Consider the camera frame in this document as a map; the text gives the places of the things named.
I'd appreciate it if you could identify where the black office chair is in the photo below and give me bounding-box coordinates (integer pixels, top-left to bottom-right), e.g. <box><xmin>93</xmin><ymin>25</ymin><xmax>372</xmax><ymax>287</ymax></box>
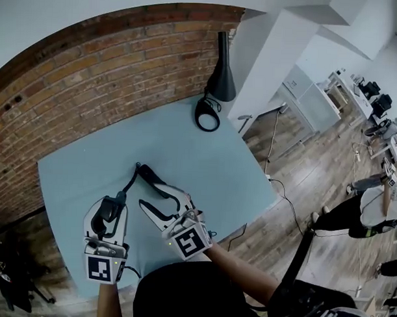
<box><xmin>266</xmin><ymin>227</ymin><xmax>378</xmax><ymax>317</ymax></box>
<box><xmin>358</xmin><ymin>81</ymin><xmax>381</xmax><ymax>97</ymax></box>
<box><xmin>371</xmin><ymin>93</ymin><xmax>394</xmax><ymax>116</ymax></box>
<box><xmin>0</xmin><ymin>240</ymin><xmax>59</xmax><ymax>314</ymax></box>

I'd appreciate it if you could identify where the grey table crank handle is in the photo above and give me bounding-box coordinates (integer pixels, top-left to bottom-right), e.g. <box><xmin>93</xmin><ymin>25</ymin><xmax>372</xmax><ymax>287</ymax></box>
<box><xmin>237</xmin><ymin>114</ymin><xmax>253</xmax><ymax>135</ymax></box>

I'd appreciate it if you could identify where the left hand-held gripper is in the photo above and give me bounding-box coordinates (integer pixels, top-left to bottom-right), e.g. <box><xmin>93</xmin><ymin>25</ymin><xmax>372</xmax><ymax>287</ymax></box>
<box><xmin>81</xmin><ymin>196</ymin><xmax>131</xmax><ymax>286</ymax></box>

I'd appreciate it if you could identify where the black desk lamp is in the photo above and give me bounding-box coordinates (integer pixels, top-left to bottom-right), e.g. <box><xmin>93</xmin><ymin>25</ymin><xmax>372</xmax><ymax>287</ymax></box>
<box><xmin>194</xmin><ymin>30</ymin><xmax>239</xmax><ymax>134</ymax></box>

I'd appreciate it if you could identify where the person's black shirt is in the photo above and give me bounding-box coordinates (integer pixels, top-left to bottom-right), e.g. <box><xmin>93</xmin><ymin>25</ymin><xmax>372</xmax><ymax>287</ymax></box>
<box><xmin>133</xmin><ymin>259</ymin><xmax>274</xmax><ymax>317</ymax></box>

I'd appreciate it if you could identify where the white office desk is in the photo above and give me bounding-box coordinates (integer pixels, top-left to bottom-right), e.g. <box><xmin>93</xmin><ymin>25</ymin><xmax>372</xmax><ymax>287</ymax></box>
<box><xmin>323</xmin><ymin>70</ymin><xmax>376</xmax><ymax>119</ymax></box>

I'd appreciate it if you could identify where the white side cabinet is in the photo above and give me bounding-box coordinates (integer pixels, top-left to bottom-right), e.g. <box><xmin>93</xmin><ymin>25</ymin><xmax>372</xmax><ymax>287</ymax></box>
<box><xmin>257</xmin><ymin>64</ymin><xmax>345</xmax><ymax>151</ymax></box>

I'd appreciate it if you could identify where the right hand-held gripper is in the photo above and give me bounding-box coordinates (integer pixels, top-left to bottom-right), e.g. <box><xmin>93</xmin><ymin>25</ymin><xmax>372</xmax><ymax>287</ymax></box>
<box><xmin>136</xmin><ymin>183</ymin><xmax>216</xmax><ymax>264</ymax></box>

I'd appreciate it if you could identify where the person's right forearm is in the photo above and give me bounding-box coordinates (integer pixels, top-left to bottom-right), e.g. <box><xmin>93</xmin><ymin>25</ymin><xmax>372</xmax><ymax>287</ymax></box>
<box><xmin>196</xmin><ymin>241</ymin><xmax>281</xmax><ymax>309</ymax></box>

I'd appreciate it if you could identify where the person's left forearm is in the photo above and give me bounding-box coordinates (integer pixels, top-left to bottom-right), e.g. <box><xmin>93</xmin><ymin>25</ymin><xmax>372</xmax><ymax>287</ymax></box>
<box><xmin>97</xmin><ymin>282</ymin><xmax>126</xmax><ymax>317</ymax></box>

